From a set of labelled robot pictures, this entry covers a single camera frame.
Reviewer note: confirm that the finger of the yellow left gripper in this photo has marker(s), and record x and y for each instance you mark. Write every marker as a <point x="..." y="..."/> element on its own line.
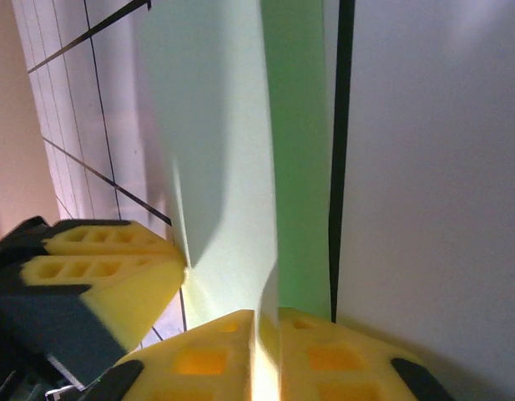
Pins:
<point x="136" y="246"/>
<point x="132" y="288"/>

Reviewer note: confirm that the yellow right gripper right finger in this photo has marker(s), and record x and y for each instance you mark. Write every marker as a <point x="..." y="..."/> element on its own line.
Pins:
<point x="336" y="367"/>

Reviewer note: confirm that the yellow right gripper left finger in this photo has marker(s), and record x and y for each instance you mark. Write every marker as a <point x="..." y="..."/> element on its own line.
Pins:
<point x="198" y="363"/>

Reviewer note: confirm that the light green cloth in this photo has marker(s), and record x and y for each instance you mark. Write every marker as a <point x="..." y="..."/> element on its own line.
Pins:
<point x="223" y="125"/>

